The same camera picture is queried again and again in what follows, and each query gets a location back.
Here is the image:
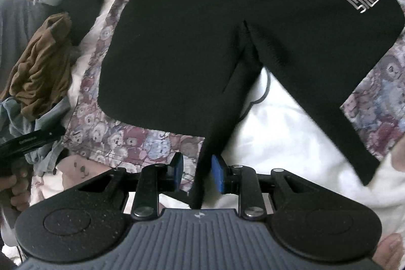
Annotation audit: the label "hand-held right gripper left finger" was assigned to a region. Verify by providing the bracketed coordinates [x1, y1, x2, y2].
[77, 152, 185, 222]

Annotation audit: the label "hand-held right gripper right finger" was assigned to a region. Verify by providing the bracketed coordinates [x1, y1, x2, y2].
[211, 154, 319, 221]

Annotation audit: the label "black shorts with bear-print panels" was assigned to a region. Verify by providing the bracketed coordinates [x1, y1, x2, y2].
[62, 0, 405, 209]

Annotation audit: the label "person's left hand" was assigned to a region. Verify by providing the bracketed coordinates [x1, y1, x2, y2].
[0, 169, 33, 213]

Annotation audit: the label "brown garment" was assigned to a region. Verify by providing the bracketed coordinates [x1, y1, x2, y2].
[0, 11, 75, 121]

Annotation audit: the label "cream bear-print blanket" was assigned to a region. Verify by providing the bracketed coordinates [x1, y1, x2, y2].
[29, 0, 405, 258]

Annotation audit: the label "person's grey clothing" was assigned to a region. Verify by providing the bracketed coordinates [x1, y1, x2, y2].
[0, 0, 42, 94]

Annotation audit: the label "black garment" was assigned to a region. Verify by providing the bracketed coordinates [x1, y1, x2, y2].
[47, 0, 110, 47]

